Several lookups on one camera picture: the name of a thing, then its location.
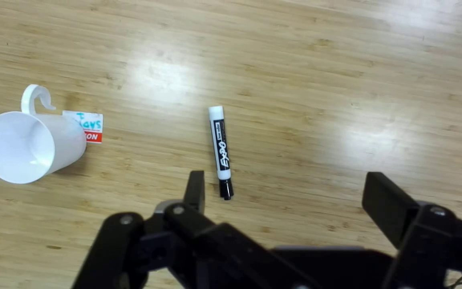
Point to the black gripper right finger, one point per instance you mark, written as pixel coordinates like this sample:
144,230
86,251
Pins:
433,246

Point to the black and white marker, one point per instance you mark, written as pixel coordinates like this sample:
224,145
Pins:
220,147

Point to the red and white label card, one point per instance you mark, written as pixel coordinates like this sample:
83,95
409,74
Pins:
88,129

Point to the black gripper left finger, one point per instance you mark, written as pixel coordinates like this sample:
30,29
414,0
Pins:
187,251

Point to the white mug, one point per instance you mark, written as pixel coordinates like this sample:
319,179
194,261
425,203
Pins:
24,147

